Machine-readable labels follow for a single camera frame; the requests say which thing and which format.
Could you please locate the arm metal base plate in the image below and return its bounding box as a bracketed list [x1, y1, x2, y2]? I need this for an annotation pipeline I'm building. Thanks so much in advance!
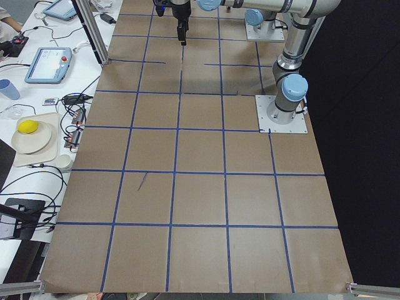
[246, 20, 285, 43]
[255, 95, 308, 134]

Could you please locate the beige plate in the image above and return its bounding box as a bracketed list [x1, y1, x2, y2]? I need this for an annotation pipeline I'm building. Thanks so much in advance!
[11, 122, 52, 154]

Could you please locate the beige tray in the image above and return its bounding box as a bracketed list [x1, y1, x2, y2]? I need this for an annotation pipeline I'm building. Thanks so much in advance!
[11, 112, 61, 167]

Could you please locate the white paper cup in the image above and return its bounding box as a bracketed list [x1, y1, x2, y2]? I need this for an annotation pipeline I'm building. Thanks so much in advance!
[55, 154, 74, 173]

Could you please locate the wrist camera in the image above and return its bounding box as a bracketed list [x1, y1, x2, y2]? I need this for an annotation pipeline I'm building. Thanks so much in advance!
[153, 0, 171, 17]

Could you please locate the blue plastic cup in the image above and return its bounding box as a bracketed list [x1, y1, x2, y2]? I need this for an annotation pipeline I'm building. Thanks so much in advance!
[0, 79, 20, 100]

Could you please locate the aluminium frame post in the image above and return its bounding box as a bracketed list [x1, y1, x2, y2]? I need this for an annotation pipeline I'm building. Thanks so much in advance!
[72, 0, 109, 66]

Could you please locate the blue teach pendant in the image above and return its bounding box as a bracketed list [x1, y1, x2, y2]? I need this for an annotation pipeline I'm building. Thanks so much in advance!
[24, 47, 73, 84]
[42, 0, 76, 21]

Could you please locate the black power adapter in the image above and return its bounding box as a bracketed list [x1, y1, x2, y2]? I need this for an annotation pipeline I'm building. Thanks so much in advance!
[100, 13, 116, 24]

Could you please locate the yellow lemon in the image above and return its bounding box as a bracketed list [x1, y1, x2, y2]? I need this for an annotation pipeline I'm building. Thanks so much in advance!
[17, 119, 39, 134]

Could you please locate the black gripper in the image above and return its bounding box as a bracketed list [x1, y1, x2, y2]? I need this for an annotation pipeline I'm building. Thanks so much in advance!
[170, 0, 191, 46]

